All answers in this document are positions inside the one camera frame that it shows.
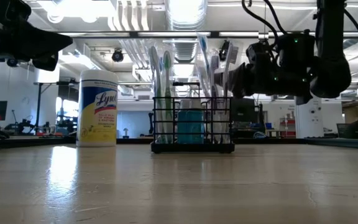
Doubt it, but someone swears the silver ventilation duct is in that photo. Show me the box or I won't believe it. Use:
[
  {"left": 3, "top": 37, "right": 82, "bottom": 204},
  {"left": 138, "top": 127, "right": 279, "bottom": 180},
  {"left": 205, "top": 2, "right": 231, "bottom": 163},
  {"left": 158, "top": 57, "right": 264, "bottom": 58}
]
[{"left": 165, "top": 0, "right": 209, "bottom": 63}]

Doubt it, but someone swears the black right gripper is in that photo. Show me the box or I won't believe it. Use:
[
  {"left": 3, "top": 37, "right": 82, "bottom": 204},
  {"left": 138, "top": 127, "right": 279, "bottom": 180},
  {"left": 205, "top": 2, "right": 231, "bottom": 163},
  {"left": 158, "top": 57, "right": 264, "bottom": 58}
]
[{"left": 219, "top": 32, "right": 315, "bottom": 105}]

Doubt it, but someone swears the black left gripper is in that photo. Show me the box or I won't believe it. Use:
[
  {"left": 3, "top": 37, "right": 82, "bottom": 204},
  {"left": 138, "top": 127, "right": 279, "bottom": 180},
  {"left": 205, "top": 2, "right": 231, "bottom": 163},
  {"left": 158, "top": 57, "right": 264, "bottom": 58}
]
[{"left": 0, "top": 0, "right": 73, "bottom": 72}]

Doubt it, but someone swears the black metal rig frame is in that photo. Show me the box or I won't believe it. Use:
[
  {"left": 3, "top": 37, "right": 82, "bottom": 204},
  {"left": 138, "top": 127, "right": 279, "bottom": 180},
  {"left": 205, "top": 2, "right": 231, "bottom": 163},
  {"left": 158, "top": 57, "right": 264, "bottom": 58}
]
[{"left": 0, "top": 136, "right": 358, "bottom": 151}]

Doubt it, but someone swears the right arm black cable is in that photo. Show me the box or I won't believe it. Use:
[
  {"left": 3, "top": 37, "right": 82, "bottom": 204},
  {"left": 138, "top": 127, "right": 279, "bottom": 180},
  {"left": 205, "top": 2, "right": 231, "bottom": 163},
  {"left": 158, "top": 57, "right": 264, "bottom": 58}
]
[{"left": 241, "top": 0, "right": 291, "bottom": 43}]

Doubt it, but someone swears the Lysol wipes canister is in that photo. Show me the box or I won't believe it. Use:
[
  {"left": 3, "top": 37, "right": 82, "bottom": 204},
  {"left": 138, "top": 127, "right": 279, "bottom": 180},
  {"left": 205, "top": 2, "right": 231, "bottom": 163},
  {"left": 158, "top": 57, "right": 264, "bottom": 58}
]
[{"left": 76, "top": 68, "right": 119, "bottom": 147}]

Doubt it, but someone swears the red shelf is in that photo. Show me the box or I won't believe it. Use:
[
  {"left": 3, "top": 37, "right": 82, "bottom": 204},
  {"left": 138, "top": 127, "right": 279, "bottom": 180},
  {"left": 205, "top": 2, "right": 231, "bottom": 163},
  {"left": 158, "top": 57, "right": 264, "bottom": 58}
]
[{"left": 278, "top": 116, "right": 295, "bottom": 138}]

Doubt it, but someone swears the teal cup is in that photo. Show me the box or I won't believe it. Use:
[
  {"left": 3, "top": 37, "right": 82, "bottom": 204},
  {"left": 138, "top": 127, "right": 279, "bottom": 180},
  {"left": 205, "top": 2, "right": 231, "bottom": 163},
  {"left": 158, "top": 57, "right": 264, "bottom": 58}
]
[{"left": 185, "top": 99, "right": 205, "bottom": 144}]

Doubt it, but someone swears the black background cabinet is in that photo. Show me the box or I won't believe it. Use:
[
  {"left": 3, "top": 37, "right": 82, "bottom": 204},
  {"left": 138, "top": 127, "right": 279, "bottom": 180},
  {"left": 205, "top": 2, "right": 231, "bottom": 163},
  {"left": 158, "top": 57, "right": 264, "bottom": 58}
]
[{"left": 230, "top": 98, "right": 264, "bottom": 139}]

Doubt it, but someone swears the black wire caddy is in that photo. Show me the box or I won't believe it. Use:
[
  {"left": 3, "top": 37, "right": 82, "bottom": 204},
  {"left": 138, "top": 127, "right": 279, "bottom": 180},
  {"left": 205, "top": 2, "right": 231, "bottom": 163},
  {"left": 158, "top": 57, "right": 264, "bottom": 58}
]
[{"left": 150, "top": 96, "right": 236, "bottom": 154}]

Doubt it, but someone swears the black overhead light bar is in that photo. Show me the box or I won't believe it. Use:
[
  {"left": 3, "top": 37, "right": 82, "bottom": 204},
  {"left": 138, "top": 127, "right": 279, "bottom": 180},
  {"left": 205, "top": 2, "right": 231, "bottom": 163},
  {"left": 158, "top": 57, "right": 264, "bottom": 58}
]
[{"left": 57, "top": 30, "right": 358, "bottom": 39}]

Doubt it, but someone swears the white round pillar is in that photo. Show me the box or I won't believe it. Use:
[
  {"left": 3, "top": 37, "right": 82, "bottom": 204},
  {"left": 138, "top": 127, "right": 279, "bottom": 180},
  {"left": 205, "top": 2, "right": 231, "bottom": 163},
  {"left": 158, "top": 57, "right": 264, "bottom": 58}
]
[{"left": 293, "top": 95, "right": 324, "bottom": 139}]

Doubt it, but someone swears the blue tube white cap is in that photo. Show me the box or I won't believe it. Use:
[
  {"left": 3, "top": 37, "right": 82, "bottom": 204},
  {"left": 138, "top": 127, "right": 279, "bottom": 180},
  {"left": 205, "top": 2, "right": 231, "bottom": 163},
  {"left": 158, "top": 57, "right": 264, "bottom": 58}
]
[{"left": 176, "top": 99, "right": 191, "bottom": 144}]

